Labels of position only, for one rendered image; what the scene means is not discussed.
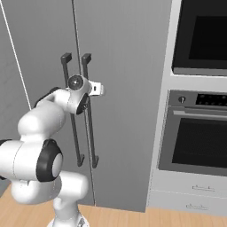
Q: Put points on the round steel oven knob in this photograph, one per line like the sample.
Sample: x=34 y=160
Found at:
x=182 y=99

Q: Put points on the black built-in microwave oven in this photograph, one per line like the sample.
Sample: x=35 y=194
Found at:
x=204 y=38

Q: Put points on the white appliance cabinet frame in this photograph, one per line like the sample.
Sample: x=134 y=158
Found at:
x=165 y=79

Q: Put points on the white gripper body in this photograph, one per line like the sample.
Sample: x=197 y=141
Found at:
x=100 y=89

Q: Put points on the steel built-in oven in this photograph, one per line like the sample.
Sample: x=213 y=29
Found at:
x=195 y=142

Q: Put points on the grey fridge door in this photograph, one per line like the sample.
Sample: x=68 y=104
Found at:
x=44 y=44
x=127 y=103

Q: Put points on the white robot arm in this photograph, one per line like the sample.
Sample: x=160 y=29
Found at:
x=35 y=165

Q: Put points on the white drawer front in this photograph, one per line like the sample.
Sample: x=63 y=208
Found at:
x=171 y=204
x=177 y=184

